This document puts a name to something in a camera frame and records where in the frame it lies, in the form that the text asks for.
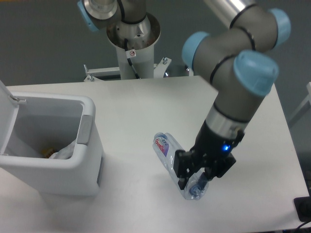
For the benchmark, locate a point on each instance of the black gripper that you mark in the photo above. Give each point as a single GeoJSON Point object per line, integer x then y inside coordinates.
{"type": "Point", "coordinates": [211, 151]}

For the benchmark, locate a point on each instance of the clear plastic water bottle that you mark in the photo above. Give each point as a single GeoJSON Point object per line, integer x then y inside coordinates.
{"type": "Point", "coordinates": [192, 186]}

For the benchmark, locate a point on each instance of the white plastic wrapper bag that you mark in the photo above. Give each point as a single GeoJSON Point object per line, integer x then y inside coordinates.
{"type": "Point", "coordinates": [64, 153]}

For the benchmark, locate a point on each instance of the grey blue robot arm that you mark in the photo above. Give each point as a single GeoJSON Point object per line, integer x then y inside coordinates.
{"type": "Point", "coordinates": [234, 63]}

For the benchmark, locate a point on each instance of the white trash can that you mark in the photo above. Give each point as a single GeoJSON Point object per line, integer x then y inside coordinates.
{"type": "Point", "coordinates": [54, 121]}

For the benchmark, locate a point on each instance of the yellow trash in can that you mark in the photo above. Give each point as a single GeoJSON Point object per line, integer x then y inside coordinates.
{"type": "Point", "coordinates": [47, 153]}

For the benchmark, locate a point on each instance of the white trash can lid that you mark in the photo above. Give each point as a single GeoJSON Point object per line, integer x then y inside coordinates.
{"type": "Point", "coordinates": [9, 106]}

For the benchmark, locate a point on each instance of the black device at table edge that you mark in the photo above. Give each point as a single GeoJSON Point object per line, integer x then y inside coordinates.
{"type": "Point", "coordinates": [303, 208]}

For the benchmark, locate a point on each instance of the white furniture leg right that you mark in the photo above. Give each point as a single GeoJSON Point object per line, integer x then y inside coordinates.
{"type": "Point", "coordinates": [301, 109]}

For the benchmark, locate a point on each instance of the white metal base frame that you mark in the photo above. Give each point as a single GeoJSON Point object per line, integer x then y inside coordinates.
{"type": "Point", "coordinates": [166, 68]}

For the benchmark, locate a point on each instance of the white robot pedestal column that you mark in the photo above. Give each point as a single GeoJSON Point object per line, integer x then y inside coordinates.
{"type": "Point", "coordinates": [134, 44]}

